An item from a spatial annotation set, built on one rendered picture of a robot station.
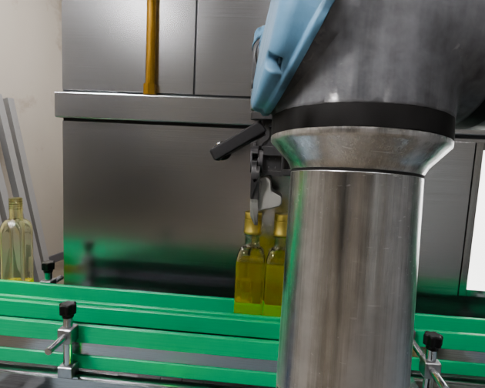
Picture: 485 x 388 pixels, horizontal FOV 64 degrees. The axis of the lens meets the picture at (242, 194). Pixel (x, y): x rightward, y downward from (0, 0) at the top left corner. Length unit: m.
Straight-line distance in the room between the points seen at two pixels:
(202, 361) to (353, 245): 0.54
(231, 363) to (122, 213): 0.46
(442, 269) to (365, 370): 0.75
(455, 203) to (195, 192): 0.58
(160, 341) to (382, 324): 0.53
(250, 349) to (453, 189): 0.55
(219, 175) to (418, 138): 0.72
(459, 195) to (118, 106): 0.79
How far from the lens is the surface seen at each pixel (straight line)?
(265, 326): 0.77
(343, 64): 0.23
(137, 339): 0.74
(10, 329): 0.84
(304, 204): 0.24
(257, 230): 0.76
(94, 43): 1.03
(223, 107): 0.90
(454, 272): 1.00
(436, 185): 0.95
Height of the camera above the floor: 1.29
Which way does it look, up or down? 7 degrees down
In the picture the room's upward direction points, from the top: 3 degrees clockwise
